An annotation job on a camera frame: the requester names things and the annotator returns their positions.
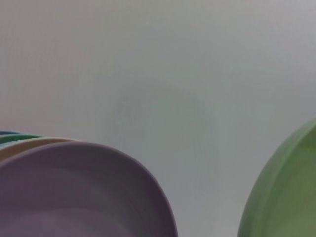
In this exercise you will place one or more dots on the light green plate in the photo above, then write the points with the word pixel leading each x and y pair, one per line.
pixel 286 192

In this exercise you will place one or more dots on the purple plate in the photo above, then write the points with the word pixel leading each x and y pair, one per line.
pixel 86 187

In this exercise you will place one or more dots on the beige plate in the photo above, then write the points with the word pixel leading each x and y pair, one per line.
pixel 29 145

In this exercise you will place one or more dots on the dark green plate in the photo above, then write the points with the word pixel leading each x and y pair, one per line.
pixel 19 138

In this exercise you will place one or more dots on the grey plate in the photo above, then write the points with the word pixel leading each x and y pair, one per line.
pixel 7 132

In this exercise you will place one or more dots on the light blue plate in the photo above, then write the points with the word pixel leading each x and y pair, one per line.
pixel 2 145

